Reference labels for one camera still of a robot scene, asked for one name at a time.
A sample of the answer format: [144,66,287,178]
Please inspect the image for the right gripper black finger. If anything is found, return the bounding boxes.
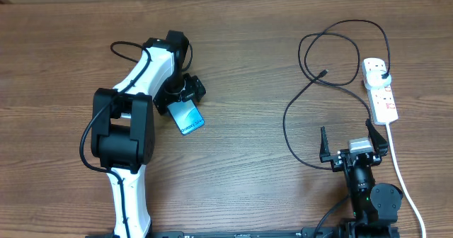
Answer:
[319,126,330,159]
[365,118,389,153]

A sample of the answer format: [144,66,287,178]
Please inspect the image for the blue Samsung Galaxy smartphone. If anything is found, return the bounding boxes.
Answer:
[168,100,205,135]

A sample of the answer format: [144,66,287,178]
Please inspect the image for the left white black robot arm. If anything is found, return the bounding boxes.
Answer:
[81,30,206,237]

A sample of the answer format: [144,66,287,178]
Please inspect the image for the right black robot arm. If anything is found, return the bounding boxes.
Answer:
[319,120,403,238]

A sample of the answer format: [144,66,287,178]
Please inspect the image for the white charger plug adapter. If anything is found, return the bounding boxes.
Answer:
[364,70,392,90]

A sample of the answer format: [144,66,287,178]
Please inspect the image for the white power strip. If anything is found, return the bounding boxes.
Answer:
[361,57,398,125]

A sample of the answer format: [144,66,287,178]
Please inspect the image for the white power strip cord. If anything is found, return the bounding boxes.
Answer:
[384,123,428,238]

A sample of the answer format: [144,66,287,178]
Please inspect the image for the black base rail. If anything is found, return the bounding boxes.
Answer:
[84,227,401,238]

